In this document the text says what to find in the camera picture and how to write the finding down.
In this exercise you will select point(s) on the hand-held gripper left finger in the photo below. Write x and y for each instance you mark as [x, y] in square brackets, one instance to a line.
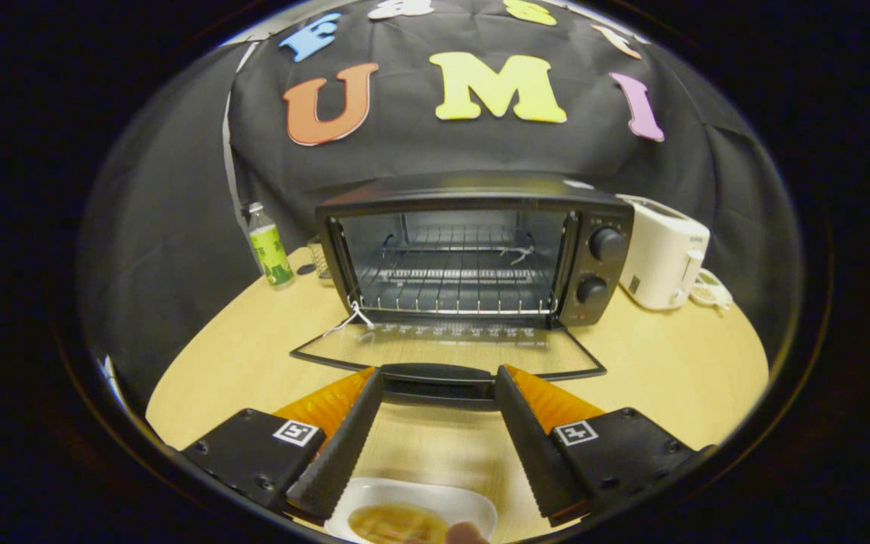
[344, 446]

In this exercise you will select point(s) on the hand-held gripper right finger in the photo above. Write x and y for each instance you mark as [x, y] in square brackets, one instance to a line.
[533, 446]

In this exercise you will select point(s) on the golden bread bun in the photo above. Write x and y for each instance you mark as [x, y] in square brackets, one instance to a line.
[390, 523]

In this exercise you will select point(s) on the black toaster oven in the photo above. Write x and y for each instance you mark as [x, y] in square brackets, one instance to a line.
[473, 193]

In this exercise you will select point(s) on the white pop-up toaster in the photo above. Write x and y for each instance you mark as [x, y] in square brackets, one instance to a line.
[658, 249]

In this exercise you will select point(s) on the white square plate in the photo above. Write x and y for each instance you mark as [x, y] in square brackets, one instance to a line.
[405, 491]

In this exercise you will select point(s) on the small clear glass jar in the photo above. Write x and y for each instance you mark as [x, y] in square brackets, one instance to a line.
[320, 261]

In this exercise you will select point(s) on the green label drink bottle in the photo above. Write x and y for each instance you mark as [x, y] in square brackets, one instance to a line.
[270, 254]

